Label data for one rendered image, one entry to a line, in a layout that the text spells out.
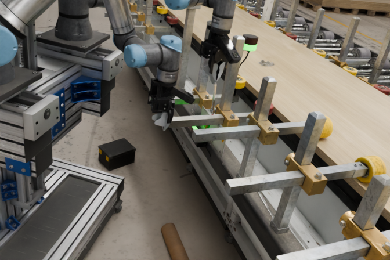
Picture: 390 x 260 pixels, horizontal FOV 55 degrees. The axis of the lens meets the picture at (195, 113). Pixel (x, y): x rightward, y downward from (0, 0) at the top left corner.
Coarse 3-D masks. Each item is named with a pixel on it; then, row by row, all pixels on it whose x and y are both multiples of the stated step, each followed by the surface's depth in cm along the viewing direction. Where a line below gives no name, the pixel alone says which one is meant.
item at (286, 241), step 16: (192, 112) 179; (208, 144) 160; (208, 160) 161; (224, 160) 150; (224, 176) 147; (240, 176) 139; (256, 192) 136; (240, 208) 136; (256, 208) 128; (272, 208) 129; (256, 224) 127; (272, 224) 120; (272, 240) 118; (288, 240) 117; (272, 256) 118
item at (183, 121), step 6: (216, 114) 150; (240, 114) 153; (246, 114) 153; (174, 120) 141; (180, 120) 141; (186, 120) 142; (192, 120) 143; (198, 120) 144; (204, 120) 145; (210, 120) 146; (216, 120) 148; (222, 120) 149; (240, 120) 152; (174, 126) 142; (180, 126) 143; (186, 126) 144
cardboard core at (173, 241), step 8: (168, 224) 200; (168, 232) 195; (176, 232) 197; (168, 240) 192; (176, 240) 191; (168, 248) 190; (176, 248) 186; (184, 248) 189; (176, 256) 183; (184, 256) 183
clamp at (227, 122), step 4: (216, 108) 154; (220, 108) 153; (216, 112) 154; (220, 112) 151; (224, 112) 150; (228, 112) 151; (232, 112) 151; (224, 116) 148; (228, 116) 148; (236, 116) 149; (224, 120) 148; (228, 120) 145; (232, 120) 146; (236, 120) 146; (224, 124) 148; (228, 124) 146; (232, 124) 147; (236, 124) 148
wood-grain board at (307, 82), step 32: (160, 0) 297; (256, 32) 253; (256, 64) 196; (288, 64) 204; (320, 64) 212; (256, 96) 167; (288, 96) 166; (320, 96) 171; (352, 96) 177; (384, 96) 183; (352, 128) 147; (384, 128) 152; (352, 160) 126; (384, 160) 129
